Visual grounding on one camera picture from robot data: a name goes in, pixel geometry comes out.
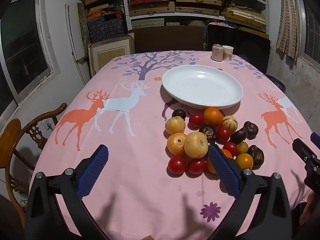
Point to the white boards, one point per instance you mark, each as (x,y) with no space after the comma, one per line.
(75,42)

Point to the pale yellow pepino melon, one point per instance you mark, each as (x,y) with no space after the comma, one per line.
(175,125)

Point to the round amber tomato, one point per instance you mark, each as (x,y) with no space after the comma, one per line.
(244,160)

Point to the person's right hand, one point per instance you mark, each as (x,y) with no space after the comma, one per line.
(306,211)

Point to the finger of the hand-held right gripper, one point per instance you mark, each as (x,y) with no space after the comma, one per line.
(315,137)
(303,150)

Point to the wall socket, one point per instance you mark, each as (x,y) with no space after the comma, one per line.
(47,125)

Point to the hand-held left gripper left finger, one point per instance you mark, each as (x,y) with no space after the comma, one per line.
(92,172)

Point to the carved wooden chair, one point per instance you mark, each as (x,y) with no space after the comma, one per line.
(15,142)

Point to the shelf with boxes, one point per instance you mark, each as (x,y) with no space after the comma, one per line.
(197,2)

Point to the orange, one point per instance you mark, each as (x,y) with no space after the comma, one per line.
(213,116)
(210,167)

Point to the paper cup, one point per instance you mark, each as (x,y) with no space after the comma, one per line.
(228,53)

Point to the large yellow tomato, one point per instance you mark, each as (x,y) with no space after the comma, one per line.
(196,145)

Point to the black round stool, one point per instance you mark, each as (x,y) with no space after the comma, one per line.
(275,80)

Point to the striped pepino melon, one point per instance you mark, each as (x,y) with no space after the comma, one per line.
(230,123)

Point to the pink deer print tablecloth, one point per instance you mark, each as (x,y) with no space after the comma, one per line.
(125,155)

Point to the white framed window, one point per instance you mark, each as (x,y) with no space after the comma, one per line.
(22,45)

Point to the white plate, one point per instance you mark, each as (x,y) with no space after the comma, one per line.
(202,85)

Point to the brown board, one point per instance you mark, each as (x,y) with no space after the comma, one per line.
(170,38)

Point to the brick pattern curtain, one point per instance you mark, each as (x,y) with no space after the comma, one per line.
(287,22)

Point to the dark water chestnut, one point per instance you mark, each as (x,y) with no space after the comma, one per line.
(179,113)
(250,129)
(208,132)
(238,135)
(256,156)

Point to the dark blue patterned boxes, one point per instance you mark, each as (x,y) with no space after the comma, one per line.
(105,27)

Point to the orange-yellow tomato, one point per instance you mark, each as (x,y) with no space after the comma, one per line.
(176,143)

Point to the framed picture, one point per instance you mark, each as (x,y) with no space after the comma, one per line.
(110,55)

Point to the black chair back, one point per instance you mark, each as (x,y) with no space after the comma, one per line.
(240,45)

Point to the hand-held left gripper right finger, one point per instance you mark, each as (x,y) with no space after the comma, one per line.
(225,172)

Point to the window with mesh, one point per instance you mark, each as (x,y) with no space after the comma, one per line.
(311,30)

